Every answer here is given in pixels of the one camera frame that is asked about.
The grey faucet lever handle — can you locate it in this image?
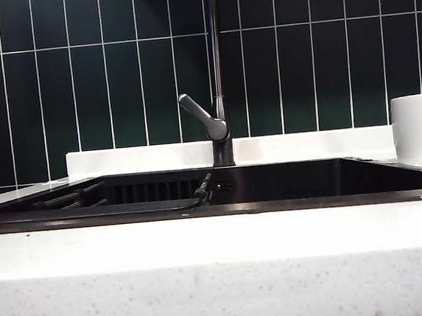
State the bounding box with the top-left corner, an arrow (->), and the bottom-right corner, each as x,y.
177,88 -> 231,145

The black sink drying rack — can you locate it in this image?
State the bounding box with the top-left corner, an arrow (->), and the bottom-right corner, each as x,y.
0,171 -> 216,226

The black kitchen sink basin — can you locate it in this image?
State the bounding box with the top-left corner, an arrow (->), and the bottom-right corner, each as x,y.
0,147 -> 422,237

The white Starbucks logo mug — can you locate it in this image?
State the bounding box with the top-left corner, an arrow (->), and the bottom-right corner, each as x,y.
388,93 -> 422,169

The dark metal faucet spout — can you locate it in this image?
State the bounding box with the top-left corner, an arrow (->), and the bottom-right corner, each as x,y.
199,0 -> 237,168

